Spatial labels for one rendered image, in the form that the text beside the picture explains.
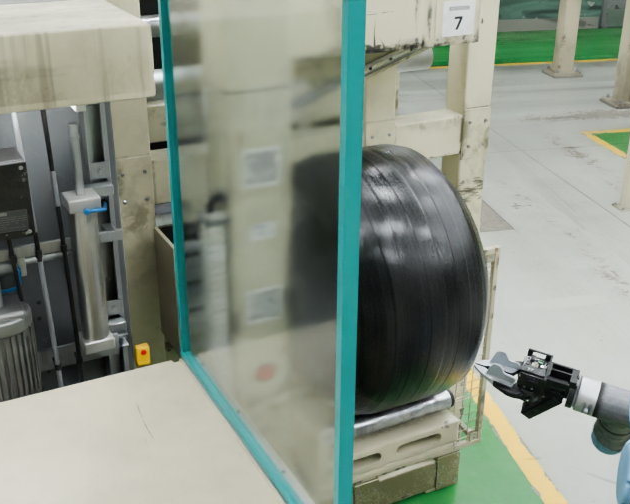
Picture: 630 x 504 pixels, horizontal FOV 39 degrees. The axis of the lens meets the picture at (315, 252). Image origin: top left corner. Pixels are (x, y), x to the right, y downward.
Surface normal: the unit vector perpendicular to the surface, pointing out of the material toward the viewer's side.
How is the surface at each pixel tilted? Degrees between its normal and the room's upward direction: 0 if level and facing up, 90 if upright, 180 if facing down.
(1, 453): 0
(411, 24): 90
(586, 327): 0
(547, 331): 0
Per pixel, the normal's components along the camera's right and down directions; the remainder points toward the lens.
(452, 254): 0.40, -0.15
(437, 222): 0.33, -0.37
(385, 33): 0.46, 0.36
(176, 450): 0.00, -0.91
